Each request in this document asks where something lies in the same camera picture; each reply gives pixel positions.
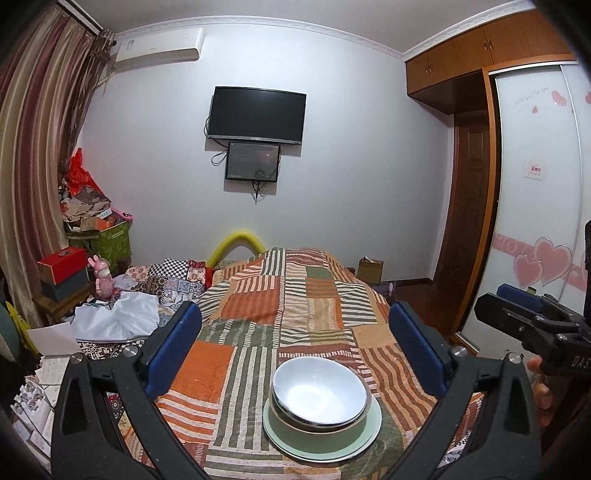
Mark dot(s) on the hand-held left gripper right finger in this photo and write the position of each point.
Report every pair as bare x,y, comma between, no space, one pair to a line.
415,355

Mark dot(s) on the pink rabbit toy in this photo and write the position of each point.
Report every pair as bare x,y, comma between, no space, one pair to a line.
102,279

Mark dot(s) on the white wardrobe sliding door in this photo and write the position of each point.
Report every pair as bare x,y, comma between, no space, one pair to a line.
531,207

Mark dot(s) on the white air conditioner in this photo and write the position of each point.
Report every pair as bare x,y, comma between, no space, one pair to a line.
157,46

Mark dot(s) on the cardboard box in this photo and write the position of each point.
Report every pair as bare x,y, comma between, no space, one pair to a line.
371,271

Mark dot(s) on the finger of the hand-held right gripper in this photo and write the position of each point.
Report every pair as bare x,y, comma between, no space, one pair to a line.
517,323
519,296

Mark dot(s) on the striped patchwork blanket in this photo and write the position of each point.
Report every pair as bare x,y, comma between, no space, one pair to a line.
295,286

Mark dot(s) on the floral patchwork quilt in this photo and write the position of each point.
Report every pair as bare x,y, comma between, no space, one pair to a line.
171,281

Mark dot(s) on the wooden door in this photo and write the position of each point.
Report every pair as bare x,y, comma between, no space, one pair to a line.
471,184

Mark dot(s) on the pile of newspapers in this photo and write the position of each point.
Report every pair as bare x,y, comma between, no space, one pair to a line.
39,392

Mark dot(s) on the wooden overhead cabinet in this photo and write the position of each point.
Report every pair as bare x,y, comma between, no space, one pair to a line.
461,60

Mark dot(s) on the yellow foam tube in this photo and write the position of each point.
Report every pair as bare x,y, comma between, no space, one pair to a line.
235,236

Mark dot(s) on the white paper sheet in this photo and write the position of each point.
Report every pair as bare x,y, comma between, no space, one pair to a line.
53,340

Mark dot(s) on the black wall television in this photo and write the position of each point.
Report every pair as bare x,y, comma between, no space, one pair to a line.
256,113

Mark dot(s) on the white bowl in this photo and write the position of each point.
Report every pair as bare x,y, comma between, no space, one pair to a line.
318,392

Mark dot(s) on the striped pink curtain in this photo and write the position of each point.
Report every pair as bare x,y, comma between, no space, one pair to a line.
37,138

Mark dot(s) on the person's right hand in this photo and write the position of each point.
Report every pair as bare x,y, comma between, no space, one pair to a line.
544,394

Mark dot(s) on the green storage box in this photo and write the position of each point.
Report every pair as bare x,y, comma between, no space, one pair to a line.
108,247

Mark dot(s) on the white cloth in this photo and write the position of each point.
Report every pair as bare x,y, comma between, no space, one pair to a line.
117,318

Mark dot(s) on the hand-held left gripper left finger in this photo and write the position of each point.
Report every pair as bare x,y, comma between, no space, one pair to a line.
173,355

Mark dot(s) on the dark patterned curtain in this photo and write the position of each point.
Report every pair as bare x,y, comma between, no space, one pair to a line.
94,60

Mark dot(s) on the wooden bedside table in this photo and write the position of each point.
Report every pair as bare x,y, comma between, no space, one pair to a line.
60,307

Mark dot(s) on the grey box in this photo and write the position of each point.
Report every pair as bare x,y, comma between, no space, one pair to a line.
67,286

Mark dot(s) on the green plate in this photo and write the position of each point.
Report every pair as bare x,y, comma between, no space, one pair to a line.
286,447

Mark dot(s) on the red plastic bag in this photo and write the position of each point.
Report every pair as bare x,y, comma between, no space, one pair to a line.
78,173

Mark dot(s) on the small black monitor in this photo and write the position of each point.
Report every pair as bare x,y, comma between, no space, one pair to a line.
251,161

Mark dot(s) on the red box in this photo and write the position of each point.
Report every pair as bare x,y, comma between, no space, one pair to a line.
62,263

